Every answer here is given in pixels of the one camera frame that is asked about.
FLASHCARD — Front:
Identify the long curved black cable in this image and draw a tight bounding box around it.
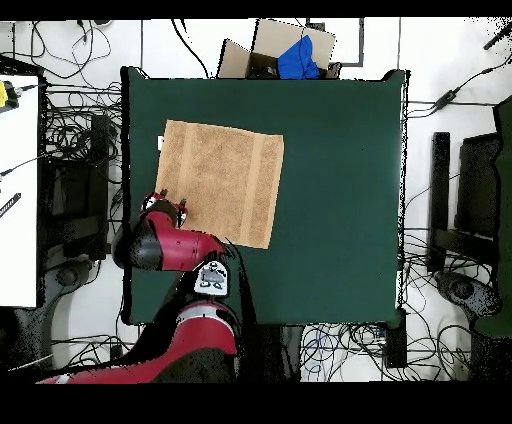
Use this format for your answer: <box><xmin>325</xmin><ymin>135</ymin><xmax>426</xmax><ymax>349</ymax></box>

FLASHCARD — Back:
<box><xmin>170</xmin><ymin>18</ymin><xmax>212</xmax><ymax>80</ymax></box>

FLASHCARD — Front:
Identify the black upright bar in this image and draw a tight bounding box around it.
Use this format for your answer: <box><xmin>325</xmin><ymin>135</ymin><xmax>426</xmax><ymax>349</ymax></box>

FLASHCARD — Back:
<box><xmin>426</xmin><ymin>131</ymin><xmax>452</xmax><ymax>273</ymax></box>

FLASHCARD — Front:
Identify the looped black cable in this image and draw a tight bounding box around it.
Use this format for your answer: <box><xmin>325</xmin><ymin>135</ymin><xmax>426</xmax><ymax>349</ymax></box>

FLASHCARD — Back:
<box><xmin>29</xmin><ymin>19</ymin><xmax>112</xmax><ymax>80</ymax></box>

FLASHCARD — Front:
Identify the black lump with cables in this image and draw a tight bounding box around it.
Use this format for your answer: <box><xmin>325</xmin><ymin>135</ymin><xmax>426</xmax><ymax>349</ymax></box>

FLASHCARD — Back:
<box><xmin>433</xmin><ymin>269</ymin><xmax>503</xmax><ymax>317</ymax></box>

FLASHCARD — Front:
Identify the tan terry towel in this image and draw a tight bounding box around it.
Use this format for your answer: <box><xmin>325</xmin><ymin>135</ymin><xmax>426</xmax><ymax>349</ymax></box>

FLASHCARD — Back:
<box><xmin>154</xmin><ymin>118</ymin><xmax>286</xmax><ymax>250</ymax></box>

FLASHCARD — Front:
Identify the dark green table cloth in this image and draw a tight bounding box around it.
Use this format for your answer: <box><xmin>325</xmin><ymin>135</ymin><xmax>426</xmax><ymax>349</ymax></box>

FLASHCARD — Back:
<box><xmin>120</xmin><ymin>65</ymin><xmax>410</xmax><ymax>326</ymax></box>

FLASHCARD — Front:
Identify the yellow handheld tool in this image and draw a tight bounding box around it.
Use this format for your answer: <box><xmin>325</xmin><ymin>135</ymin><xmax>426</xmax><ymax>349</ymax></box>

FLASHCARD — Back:
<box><xmin>0</xmin><ymin>80</ymin><xmax>20</xmax><ymax>110</ymax></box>

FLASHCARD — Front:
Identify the white side table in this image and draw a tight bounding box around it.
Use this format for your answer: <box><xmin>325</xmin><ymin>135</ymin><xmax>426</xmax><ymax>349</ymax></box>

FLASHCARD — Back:
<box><xmin>0</xmin><ymin>74</ymin><xmax>40</xmax><ymax>308</ymax></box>

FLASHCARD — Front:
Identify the open cardboard box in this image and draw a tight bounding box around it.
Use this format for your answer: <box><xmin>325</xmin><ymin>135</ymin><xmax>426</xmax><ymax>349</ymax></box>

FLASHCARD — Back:
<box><xmin>216</xmin><ymin>18</ymin><xmax>342</xmax><ymax>80</ymax></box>

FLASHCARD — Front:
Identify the blue garment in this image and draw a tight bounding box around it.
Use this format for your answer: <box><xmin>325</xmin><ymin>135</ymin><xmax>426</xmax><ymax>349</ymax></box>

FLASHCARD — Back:
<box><xmin>276</xmin><ymin>34</ymin><xmax>321</xmax><ymax>80</ymax></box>

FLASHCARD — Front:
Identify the black rectangular box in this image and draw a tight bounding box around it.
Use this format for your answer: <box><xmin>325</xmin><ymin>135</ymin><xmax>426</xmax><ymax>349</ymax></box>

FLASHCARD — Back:
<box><xmin>385</xmin><ymin>315</ymin><xmax>408</xmax><ymax>369</ymax></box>

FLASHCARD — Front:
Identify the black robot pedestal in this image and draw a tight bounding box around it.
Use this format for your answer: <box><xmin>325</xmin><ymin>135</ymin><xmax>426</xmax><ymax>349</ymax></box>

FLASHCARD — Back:
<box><xmin>239</xmin><ymin>324</ymin><xmax>305</xmax><ymax>383</ymax></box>

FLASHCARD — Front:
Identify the black equipment rack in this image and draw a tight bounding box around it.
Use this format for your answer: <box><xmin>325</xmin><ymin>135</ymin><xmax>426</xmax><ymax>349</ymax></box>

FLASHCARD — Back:
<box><xmin>46</xmin><ymin>113</ymin><xmax>114</xmax><ymax>261</ymax></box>

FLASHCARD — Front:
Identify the black round floor device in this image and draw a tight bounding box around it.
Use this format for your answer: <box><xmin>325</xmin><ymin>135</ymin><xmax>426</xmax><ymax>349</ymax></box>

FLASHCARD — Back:
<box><xmin>55</xmin><ymin>259</ymin><xmax>94</xmax><ymax>288</ymax></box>

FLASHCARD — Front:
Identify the dark green draped furniture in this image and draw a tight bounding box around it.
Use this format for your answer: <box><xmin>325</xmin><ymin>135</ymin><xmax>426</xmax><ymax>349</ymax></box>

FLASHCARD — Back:
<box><xmin>473</xmin><ymin>95</ymin><xmax>512</xmax><ymax>337</ymax></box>

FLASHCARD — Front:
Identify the black power adapter with cable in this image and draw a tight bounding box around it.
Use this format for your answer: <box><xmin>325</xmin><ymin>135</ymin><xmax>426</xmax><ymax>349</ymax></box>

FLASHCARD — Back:
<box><xmin>407</xmin><ymin>51</ymin><xmax>512</xmax><ymax>120</ymax></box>

